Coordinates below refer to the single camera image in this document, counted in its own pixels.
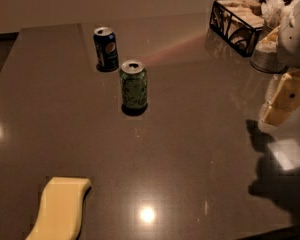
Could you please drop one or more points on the silver metal cup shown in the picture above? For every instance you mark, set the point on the silver metal cup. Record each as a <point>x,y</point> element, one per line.
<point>264,58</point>

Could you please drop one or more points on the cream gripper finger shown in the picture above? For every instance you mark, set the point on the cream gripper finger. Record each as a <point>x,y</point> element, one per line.
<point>282,98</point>

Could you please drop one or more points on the yellow curved sponge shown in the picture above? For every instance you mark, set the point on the yellow curved sponge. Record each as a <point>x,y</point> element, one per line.
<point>60,210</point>

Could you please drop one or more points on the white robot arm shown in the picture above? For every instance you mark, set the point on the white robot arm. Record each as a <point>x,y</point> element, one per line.
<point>287,37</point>

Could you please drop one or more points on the blue Pepsi can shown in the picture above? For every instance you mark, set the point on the blue Pepsi can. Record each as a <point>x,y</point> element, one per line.
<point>106,49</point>

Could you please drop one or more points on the green soda can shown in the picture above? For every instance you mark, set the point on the green soda can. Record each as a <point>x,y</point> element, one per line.
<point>133,79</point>

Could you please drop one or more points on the crumpled clear plastic bag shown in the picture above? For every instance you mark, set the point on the crumpled clear plastic bag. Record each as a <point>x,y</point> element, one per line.
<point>273,11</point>

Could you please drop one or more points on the white napkin stack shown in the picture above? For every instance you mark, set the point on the white napkin stack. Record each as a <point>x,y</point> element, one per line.
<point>245,12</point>

